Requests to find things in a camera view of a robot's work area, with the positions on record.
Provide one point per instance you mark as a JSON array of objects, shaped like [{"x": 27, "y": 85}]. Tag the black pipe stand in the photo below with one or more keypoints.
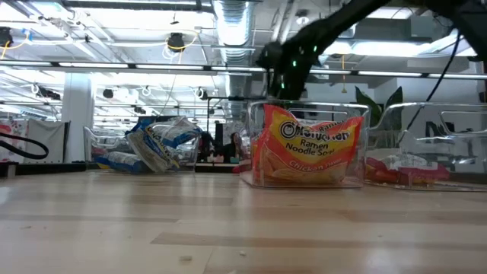
[{"x": 236, "y": 98}]

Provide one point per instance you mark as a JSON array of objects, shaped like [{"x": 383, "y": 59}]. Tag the silver ventilation duct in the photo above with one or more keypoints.
[{"x": 233, "y": 30}]

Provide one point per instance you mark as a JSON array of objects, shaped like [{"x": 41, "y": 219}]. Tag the overhead light bar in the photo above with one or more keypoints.
[{"x": 171, "y": 67}]

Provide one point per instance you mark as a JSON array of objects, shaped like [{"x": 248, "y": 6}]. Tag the green plant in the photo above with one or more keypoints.
[{"x": 365, "y": 102}]

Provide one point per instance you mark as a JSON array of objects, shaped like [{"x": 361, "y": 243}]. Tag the colourful poster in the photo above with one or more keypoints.
[{"x": 11, "y": 127}]

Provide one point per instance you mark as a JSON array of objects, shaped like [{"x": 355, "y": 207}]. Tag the white column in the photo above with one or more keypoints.
[{"x": 78, "y": 114}]

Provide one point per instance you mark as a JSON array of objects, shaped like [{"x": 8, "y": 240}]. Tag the person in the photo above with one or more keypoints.
[{"x": 233, "y": 148}]

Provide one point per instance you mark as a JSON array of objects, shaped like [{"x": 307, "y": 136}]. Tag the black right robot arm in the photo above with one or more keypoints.
[{"x": 361, "y": 15}]

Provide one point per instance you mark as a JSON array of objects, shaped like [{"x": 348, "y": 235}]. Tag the black table edge rail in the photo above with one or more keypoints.
[{"x": 49, "y": 169}]

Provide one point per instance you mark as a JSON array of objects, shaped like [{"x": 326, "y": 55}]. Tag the ceiling light fixture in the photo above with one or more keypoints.
[{"x": 380, "y": 48}]

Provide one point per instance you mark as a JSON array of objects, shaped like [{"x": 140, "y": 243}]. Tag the black dome camera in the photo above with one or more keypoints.
[{"x": 108, "y": 93}]

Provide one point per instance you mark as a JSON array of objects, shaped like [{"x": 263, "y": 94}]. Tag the orange Maruchan noodle pack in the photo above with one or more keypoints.
[{"x": 304, "y": 152}]

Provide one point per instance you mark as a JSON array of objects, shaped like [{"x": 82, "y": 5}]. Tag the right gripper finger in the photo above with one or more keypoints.
[
  {"x": 295, "y": 89},
  {"x": 275, "y": 89}
]

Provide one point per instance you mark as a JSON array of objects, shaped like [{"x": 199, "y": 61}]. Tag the yellow hanging pendant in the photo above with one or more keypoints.
[{"x": 343, "y": 89}]

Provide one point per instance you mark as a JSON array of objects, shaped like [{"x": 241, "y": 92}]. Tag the black ceiling device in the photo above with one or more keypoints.
[
  {"x": 5, "y": 36},
  {"x": 176, "y": 41}
]

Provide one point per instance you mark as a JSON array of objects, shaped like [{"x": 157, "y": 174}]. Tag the clear plastic bin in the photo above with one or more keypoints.
[
  {"x": 418, "y": 125},
  {"x": 190, "y": 152},
  {"x": 355, "y": 108}
]

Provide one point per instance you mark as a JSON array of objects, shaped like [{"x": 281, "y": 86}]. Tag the blue Maruchan noodle pack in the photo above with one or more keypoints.
[
  {"x": 179, "y": 133},
  {"x": 152, "y": 152},
  {"x": 121, "y": 161}
]

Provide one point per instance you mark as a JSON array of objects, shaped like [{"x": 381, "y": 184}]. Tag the white partition board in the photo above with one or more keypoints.
[{"x": 45, "y": 137}]

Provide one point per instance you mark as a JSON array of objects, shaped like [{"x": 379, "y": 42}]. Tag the round ceiling sensor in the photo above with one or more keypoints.
[{"x": 302, "y": 18}]

